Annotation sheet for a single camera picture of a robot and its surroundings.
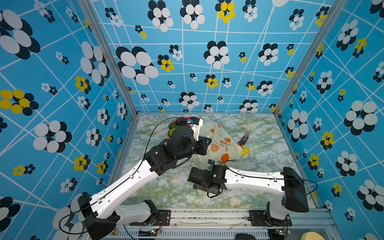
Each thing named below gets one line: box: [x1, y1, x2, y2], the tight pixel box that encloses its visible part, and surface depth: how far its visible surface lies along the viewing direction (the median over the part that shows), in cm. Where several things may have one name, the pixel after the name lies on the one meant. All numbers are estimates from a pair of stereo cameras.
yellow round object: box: [301, 231, 326, 240], surface depth 68 cm
